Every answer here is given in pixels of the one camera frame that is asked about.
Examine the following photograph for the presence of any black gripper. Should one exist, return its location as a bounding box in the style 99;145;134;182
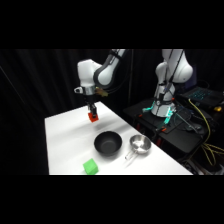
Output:
86;94;99;118

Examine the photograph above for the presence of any red cube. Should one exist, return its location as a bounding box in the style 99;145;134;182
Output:
87;112;100;124

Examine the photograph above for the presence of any black bowl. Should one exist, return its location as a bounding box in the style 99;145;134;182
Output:
93;130;123;157

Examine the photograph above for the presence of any green cube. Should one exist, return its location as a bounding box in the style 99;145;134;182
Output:
82;158;100;175

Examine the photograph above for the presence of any small steel saucepan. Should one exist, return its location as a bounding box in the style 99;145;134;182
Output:
124;134;152;161

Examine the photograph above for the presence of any black curtain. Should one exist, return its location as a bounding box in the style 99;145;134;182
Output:
0;49;224;175

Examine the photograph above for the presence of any black robot stand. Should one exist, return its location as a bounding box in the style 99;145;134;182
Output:
123;98;209;158

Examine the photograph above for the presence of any black laptop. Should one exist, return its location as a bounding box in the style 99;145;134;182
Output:
179;85;224;108

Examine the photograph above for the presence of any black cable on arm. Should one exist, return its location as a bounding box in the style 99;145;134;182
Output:
164;49;185;101

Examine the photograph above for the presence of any yellow cable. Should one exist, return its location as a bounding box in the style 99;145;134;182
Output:
188;98;224;168

